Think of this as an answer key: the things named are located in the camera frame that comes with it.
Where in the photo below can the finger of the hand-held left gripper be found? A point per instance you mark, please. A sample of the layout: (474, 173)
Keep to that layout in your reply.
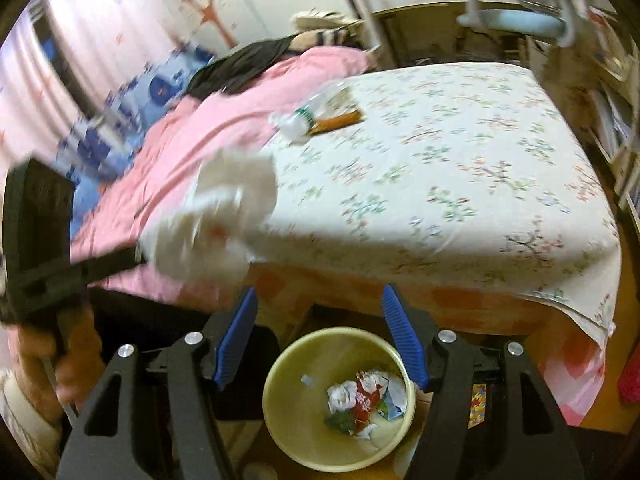
(115, 262)

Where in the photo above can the colourful patterned card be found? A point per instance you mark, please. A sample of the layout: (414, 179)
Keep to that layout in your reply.
(477, 405)

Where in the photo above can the green net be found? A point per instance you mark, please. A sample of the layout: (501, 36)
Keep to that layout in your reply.
(342, 422)

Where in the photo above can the orange peel with green stem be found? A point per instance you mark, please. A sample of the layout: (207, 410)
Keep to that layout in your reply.
(340, 121)

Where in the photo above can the light blue chair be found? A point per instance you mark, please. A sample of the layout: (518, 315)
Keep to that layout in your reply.
(510, 22)

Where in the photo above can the blue whale print bedding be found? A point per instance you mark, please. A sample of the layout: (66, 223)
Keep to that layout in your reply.
(160, 87)

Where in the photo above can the pink curtain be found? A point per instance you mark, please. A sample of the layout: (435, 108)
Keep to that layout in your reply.
(100, 25)

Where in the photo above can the floral bed sheet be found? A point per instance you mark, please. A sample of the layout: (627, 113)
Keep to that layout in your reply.
(450, 170)

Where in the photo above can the clear plastic bottle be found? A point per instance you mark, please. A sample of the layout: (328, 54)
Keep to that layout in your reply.
(325, 105)

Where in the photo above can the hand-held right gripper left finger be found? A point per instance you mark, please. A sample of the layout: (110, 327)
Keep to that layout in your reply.
(235, 340)

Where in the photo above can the person's left forearm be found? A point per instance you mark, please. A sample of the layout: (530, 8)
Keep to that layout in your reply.
(25, 420)

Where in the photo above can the white wooden post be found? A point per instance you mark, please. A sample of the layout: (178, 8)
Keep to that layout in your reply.
(362, 10)

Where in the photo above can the pink blanket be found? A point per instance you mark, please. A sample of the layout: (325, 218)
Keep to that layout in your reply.
(200, 125)

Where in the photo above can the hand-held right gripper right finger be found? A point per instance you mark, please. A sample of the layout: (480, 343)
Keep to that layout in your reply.
(405, 340)

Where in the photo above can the black garment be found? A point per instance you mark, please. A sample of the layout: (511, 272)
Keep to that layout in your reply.
(235, 67)

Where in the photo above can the yellow trash bin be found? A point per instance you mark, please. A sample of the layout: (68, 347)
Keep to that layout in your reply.
(295, 425)

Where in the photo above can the pink orange patterned bed cover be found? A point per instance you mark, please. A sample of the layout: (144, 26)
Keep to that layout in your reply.
(565, 350)

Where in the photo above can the black beige striped cloth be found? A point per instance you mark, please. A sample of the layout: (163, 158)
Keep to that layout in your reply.
(325, 37)

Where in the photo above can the bookshelf with books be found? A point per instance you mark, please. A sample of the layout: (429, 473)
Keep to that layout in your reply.
(617, 110)

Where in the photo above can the orange white snack wrapper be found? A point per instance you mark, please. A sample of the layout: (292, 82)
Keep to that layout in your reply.
(367, 400)

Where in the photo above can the person's left hand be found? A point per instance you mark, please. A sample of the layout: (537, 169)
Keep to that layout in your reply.
(75, 360)

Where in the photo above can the orange tree wall sticker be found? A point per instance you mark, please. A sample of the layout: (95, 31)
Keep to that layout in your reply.
(215, 10)

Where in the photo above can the red cloth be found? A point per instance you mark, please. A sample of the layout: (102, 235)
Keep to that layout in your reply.
(631, 385)

